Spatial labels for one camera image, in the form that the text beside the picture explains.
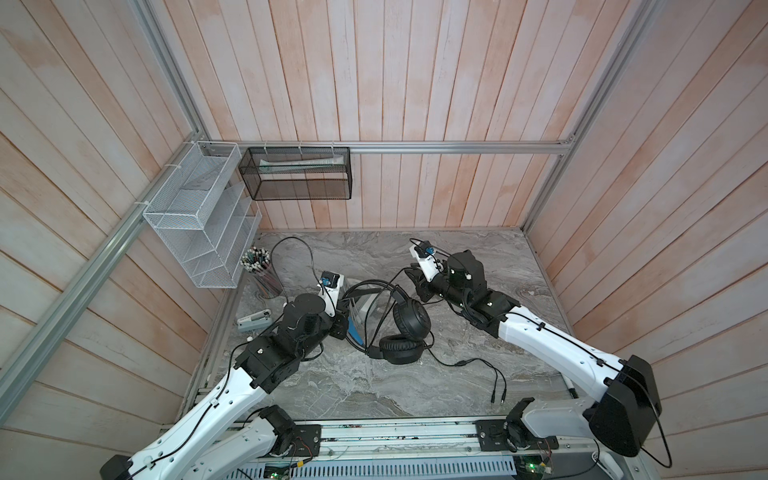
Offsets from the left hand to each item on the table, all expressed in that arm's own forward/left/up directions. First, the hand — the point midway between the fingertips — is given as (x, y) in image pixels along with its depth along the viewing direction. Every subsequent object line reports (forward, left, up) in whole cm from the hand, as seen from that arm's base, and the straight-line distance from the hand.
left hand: (349, 308), depth 71 cm
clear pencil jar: (+19, +29, -6) cm, 35 cm away
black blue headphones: (-7, -14, +6) cm, 17 cm away
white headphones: (+10, -3, -14) cm, 18 cm away
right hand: (+11, -16, +2) cm, 20 cm away
